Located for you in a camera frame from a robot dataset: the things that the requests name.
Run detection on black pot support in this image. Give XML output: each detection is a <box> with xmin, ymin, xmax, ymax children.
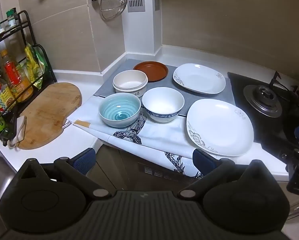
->
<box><xmin>269</xmin><ymin>71</ymin><xmax>298</xmax><ymax>93</ymax></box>

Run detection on white cloth with black print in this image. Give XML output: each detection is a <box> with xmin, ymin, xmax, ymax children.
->
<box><xmin>67</xmin><ymin>94</ymin><xmax>242</xmax><ymax>179</ymax></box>

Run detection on round gas burner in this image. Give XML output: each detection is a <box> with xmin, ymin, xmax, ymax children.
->
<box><xmin>244</xmin><ymin>84</ymin><xmax>283</xmax><ymax>118</ymax></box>

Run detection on sauce bottle with yellow label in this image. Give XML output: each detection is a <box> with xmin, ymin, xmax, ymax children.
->
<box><xmin>0</xmin><ymin>71</ymin><xmax>15</xmax><ymax>117</ymax></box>

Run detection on spice jar with green cap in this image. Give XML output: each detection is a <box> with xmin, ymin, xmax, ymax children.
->
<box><xmin>6</xmin><ymin>8</ymin><xmax>18</xmax><ymax>29</ymax></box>

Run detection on teal spiral bowl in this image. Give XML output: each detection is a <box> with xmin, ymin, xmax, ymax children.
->
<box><xmin>98</xmin><ymin>93</ymin><xmax>142</xmax><ymax>128</ymax></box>

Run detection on white bowl with blue pattern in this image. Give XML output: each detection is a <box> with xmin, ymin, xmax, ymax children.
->
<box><xmin>142</xmin><ymin>87</ymin><xmax>185</xmax><ymax>123</ymax></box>

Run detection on metal mesh strainer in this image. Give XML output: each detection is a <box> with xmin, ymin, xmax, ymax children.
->
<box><xmin>100</xmin><ymin>0</ymin><xmax>128</xmax><ymax>20</ymax></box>

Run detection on brown round plate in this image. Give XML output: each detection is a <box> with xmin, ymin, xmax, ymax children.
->
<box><xmin>133</xmin><ymin>61</ymin><xmax>169</xmax><ymax>83</ymax></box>

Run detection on grey table mat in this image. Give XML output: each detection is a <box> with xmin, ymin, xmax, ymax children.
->
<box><xmin>93</xmin><ymin>59</ymin><xmax>236</xmax><ymax>105</ymax></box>

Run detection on black gas stove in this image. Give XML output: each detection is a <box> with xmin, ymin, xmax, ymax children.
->
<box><xmin>227</xmin><ymin>72</ymin><xmax>299</xmax><ymax>162</ymax></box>

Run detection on yellow green snack packets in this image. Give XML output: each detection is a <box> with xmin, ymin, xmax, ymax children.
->
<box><xmin>24</xmin><ymin>44</ymin><xmax>50</xmax><ymax>89</ymax></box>

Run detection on cream bowl with black print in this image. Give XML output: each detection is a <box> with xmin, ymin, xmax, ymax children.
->
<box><xmin>113</xmin><ymin>70</ymin><xmax>149</xmax><ymax>98</ymax></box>

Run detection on black wire spice rack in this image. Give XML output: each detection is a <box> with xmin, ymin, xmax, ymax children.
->
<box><xmin>0</xmin><ymin>10</ymin><xmax>57</xmax><ymax>140</ymax></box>

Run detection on white floral plate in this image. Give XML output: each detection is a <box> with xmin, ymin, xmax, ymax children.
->
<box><xmin>173</xmin><ymin>63</ymin><xmax>226</xmax><ymax>95</ymax></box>
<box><xmin>186</xmin><ymin>98</ymin><xmax>254</xmax><ymax>157</ymax></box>

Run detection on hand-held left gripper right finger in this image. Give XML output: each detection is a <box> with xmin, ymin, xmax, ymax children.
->
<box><xmin>177</xmin><ymin>149</ymin><xmax>271</xmax><ymax>200</ymax></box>

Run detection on wooden cutting board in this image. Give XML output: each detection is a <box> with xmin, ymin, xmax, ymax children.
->
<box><xmin>16</xmin><ymin>82</ymin><xmax>82</xmax><ymax>150</ymax></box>

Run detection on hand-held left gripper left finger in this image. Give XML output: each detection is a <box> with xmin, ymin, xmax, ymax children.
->
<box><xmin>20</xmin><ymin>148</ymin><xmax>115</xmax><ymax>200</ymax></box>

